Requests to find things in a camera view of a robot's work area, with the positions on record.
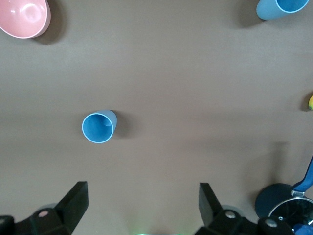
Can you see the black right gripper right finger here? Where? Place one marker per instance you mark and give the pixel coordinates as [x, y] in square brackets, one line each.
[210, 213]

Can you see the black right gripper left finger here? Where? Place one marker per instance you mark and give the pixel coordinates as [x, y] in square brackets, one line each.
[71, 208]

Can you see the blue plastic cup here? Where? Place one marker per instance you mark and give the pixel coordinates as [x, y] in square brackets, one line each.
[267, 11]
[97, 128]

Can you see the dark blue saucepan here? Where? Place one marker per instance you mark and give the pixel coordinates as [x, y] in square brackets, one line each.
[274, 198]

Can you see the blue rounded item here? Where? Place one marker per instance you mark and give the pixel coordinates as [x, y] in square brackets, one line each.
[304, 229]

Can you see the yellow fruit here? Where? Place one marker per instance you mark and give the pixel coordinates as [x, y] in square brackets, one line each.
[311, 102]

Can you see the pink bowl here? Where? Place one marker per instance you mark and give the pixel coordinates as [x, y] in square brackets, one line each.
[22, 17]

